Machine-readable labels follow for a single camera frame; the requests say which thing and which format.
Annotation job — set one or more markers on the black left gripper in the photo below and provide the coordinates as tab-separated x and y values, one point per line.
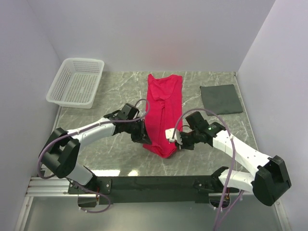
142	133

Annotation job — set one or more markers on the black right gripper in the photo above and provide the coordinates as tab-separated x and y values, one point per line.
184	145

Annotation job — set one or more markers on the crimson red t-shirt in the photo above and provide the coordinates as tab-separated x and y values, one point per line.
165	98

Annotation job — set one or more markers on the white perforated plastic basket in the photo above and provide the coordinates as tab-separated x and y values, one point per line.
76	83

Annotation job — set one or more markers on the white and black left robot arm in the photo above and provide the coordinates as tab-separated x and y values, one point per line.
61	150

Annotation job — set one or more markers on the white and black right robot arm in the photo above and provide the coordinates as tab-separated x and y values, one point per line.
266	177

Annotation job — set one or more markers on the black wedge block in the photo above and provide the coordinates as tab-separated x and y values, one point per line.
222	99

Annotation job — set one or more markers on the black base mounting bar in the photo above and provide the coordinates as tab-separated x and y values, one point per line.
141	189

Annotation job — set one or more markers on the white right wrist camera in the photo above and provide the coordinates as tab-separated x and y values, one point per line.
173	135

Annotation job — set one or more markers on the aluminium frame rail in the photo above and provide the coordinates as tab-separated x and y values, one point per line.
52	187

